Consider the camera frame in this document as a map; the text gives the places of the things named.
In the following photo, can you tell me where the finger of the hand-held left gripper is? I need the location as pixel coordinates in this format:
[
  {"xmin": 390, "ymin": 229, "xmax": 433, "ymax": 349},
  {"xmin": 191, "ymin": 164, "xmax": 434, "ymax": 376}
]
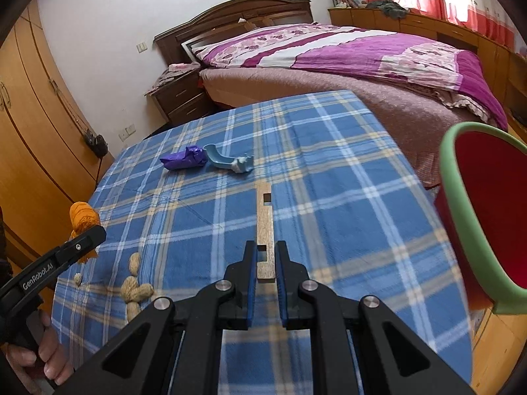
[{"xmin": 0, "ymin": 224, "xmax": 107, "ymax": 317}]

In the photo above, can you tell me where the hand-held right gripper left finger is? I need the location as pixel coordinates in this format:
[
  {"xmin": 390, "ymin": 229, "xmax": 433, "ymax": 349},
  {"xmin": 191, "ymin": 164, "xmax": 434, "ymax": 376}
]
[{"xmin": 53, "ymin": 240, "xmax": 259, "ymax": 395}]

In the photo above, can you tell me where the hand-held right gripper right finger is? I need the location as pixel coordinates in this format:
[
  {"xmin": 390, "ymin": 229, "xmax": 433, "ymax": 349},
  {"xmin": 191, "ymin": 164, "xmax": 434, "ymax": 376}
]
[{"xmin": 275, "ymin": 240, "xmax": 476, "ymax": 395}]

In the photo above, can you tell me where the orange spiky foam sheet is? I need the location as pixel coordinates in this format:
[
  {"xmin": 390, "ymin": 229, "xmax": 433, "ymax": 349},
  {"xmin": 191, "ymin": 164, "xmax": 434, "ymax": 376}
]
[{"xmin": 68, "ymin": 201, "xmax": 101, "ymax": 265}]

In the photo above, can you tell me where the notched wooden strip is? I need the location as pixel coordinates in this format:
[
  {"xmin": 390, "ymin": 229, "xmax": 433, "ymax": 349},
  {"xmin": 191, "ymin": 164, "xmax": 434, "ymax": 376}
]
[{"xmin": 255, "ymin": 182, "xmax": 276, "ymax": 284}]

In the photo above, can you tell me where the red bin with green rim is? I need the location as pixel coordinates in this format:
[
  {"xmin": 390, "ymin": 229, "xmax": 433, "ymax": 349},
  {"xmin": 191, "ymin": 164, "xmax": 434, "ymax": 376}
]
[{"xmin": 432, "ymin": 121, "xmax": 527, "ymax": 317}]

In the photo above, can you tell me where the person's left hand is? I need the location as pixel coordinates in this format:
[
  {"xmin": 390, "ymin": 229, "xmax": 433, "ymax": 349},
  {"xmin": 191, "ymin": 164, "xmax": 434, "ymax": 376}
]
[{"xmin": 5, "ymin": 310, "xmax": 74, "ymax": 385}]

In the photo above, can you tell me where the black power strip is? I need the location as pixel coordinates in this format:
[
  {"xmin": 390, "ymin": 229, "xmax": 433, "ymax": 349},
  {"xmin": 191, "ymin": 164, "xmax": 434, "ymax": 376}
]
[{"xmin": 83, "ymin": 129, "xmax": 108, "ymax": 158}]

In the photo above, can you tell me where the light wooden wardrobe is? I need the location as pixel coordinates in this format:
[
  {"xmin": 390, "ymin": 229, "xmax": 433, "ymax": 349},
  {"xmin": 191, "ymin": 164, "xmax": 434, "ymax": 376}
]
[{"xmin": 0, "ymin": 0, "xmax": 114, "ymax": 272}]

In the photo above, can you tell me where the light blue plastic piece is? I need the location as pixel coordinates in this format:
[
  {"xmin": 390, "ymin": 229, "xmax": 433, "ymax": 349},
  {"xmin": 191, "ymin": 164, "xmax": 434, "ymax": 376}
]
[{"xmin": 204, "ymin": 144, "xmax": 254, "ymax": 174}]

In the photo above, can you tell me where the purple crumpled wrapper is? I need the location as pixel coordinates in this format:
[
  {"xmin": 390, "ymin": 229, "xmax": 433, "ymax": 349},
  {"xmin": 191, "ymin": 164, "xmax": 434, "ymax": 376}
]
[{"xmin": 159, "ymin": 145, "xmax": 207, "ymax": 171}]

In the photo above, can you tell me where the dark wooden nightstand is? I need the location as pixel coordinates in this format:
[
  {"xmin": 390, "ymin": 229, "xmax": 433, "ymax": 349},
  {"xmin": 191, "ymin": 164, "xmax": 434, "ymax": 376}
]
[{"xmin": 145, "ymin": 63, "xmax": 215, "ymax": 123}]

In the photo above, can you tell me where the pink floral cloth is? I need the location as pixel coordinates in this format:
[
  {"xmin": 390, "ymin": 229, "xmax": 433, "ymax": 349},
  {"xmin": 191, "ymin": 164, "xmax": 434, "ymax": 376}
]
[{"xmin": 145, "ymin": 62, "xmax": 202, "ymax": 95}]

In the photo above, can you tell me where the pink bedspread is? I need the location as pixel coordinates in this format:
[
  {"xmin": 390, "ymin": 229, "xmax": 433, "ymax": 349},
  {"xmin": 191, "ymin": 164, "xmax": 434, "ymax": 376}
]
[{"xmin": 199, "ymin": 68, "xmax": 509, "ymax": 188}]

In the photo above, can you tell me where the dark wooden headboard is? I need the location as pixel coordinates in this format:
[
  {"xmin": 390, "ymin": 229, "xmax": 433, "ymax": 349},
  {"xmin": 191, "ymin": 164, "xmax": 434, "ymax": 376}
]
[{"xmin": 153, "ymin": 0, "xmax": 314, "ymax": 66}]

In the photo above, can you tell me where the grey clothes pile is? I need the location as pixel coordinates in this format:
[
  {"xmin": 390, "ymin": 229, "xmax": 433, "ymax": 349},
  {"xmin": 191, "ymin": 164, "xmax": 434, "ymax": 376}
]
[{"xmin": 366, "ymin": 0, "xmax": 410, "ymax": 19}]

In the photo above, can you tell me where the low wooden cabinet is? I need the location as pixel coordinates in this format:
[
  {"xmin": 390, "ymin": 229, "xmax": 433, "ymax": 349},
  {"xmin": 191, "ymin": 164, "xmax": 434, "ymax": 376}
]
[{"xmin": 328, "ymin": 6, "xmax": 527, "ymax": 128}]

